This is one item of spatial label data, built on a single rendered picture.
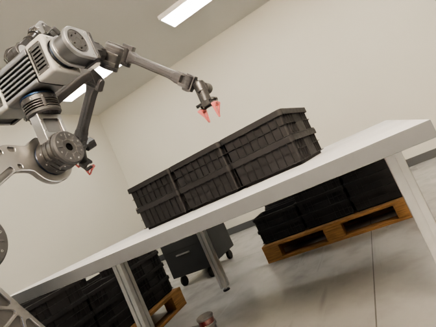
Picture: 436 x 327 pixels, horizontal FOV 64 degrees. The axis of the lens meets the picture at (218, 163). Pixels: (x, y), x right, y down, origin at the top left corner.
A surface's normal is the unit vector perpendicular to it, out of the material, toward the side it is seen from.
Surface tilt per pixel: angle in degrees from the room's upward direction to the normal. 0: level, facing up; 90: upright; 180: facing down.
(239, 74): 90
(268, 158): 90
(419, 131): 90
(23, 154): 90
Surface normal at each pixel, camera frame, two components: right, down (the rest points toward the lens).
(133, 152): -0.39, 0.11
